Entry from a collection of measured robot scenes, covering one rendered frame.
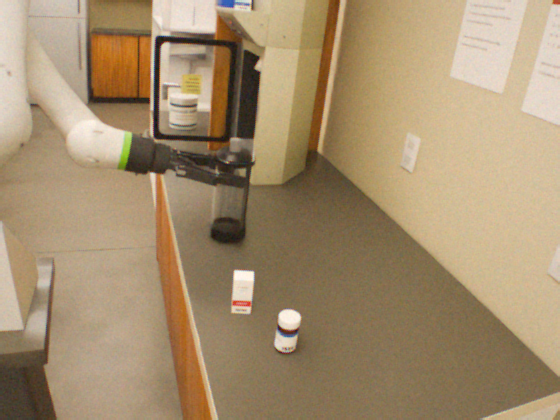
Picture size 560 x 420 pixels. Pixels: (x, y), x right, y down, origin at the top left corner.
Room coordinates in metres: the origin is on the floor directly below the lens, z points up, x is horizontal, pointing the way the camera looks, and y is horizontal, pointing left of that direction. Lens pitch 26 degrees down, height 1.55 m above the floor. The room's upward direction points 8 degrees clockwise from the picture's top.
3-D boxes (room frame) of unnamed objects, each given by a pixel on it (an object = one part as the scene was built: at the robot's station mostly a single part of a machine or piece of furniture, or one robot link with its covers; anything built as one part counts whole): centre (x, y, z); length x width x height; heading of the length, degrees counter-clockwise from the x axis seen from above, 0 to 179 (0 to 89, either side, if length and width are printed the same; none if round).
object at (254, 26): (1.55, 0.25, 1.46); 0.32 x 0.12 x 0.10; 22
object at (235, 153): (1.05, 0.15, 1.18); 0.09 x 0.09 x 0.07
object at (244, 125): (1.62, 0.08, 1.19); 0.26 x 0.24 x 0.35; 22
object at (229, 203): (1.05, 0.15, 1.06); 0.11 x 0.11 x 0.21
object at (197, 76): (1.67, 0.42, 1.19); 0.30 x 0.01 x 0.40; 104
